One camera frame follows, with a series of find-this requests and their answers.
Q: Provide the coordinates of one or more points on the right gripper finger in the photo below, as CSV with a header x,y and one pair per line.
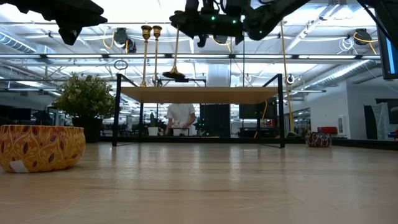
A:
x,y
186,18
188,30

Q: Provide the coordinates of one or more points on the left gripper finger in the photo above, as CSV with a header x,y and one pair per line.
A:
x,y
81,9
70,29

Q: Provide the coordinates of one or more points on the tall brass candlestick holder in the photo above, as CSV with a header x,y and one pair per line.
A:
x,y
157,31

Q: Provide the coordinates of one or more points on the orange leaf pattern candle tin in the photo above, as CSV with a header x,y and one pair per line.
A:
x,y
40,149

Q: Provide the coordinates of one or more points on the dark red patterned candle tin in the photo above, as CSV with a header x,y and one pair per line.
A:
x,y
318,140

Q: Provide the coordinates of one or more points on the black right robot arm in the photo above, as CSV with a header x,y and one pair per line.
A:
x,y
273,15

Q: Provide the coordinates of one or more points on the wooden shelf black metal legs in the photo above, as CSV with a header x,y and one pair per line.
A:
x,y
199,95

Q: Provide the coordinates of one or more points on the green artificial potted plant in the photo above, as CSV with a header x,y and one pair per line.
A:
x,y
84,96

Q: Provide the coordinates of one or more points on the person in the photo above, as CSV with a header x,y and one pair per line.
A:
x,y
180,113

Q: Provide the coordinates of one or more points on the black cabinet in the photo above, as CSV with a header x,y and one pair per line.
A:
x,y
214,119

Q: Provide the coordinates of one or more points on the small white potted plant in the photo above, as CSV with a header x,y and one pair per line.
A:
x,y
152,131

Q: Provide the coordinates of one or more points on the red box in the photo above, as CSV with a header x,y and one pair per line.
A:
x,y
327,130

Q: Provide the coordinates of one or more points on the black aluminium extrusion frame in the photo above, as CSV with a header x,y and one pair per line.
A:
x,y
217,140

